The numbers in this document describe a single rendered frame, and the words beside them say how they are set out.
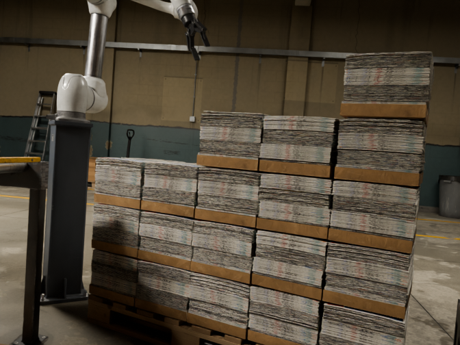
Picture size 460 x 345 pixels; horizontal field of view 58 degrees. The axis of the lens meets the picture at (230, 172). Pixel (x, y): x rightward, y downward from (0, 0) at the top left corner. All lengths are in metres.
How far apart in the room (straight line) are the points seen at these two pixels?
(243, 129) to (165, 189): 0.46
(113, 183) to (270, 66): 6.90
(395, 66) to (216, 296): 1.13
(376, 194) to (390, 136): 0.21
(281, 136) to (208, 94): 7.13
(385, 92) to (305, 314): 0.87
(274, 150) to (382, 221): 0.48
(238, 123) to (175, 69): 7.29
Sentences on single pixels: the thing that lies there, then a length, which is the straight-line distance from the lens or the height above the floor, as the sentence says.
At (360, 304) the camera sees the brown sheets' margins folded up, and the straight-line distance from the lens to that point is 1.64.
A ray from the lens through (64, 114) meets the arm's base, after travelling 2.49.
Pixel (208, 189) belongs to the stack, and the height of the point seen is 0.74.
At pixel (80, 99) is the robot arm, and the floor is 1.13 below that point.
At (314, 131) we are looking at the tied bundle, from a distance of 1.61.
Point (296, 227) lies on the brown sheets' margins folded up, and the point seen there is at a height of 0.63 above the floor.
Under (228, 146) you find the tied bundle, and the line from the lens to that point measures 1.73.
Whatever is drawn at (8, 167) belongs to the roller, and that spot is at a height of 0.78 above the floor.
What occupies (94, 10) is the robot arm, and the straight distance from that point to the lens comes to 2.76.
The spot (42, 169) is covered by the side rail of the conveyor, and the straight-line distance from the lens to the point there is 1.96.
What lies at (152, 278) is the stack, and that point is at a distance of 2.01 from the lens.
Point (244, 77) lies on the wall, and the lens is 8.70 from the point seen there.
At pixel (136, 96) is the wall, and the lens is 9.12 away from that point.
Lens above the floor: 0.91
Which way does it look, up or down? 3 degrees down
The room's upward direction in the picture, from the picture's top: 4 degrees clockwise
